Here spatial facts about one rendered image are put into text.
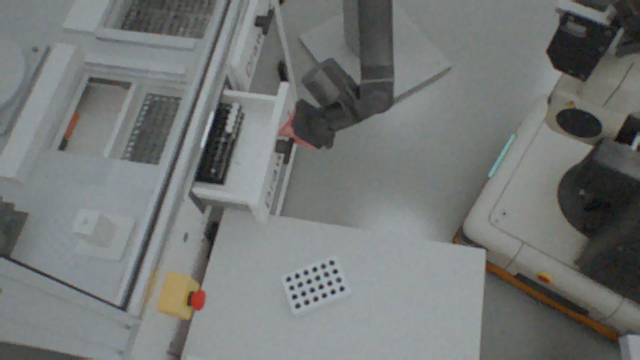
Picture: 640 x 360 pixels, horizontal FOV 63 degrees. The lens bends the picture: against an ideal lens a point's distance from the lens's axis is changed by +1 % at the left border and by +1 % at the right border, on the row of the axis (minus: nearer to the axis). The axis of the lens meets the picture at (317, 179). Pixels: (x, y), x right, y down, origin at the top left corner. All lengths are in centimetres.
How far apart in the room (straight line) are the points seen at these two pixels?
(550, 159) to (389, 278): 89
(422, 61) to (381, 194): 62
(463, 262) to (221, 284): 51
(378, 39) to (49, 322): 63
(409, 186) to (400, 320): 99
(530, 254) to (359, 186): 68
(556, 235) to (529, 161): 25
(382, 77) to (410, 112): 128
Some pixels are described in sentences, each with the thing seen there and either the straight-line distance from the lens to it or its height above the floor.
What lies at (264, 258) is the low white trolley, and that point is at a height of 76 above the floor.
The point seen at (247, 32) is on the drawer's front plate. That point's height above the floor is 93.
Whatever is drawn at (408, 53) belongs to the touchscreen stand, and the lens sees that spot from 230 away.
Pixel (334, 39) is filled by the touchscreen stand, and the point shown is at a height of 4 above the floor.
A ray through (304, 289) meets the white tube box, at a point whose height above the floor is 80.
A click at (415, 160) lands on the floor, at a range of 207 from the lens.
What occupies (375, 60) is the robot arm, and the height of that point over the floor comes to 113.
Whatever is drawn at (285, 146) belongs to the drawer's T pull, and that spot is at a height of 91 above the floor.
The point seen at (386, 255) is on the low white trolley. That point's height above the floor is 76.
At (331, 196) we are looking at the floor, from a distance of 200.
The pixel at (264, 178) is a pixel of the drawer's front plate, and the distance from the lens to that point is 103.
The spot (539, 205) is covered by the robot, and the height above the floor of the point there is 28.
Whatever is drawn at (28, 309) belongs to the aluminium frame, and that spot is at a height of 126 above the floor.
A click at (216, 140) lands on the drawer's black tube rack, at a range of 112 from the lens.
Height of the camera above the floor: 185
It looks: 65 degrees down
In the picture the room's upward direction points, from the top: 11 degrees counter-clockwise
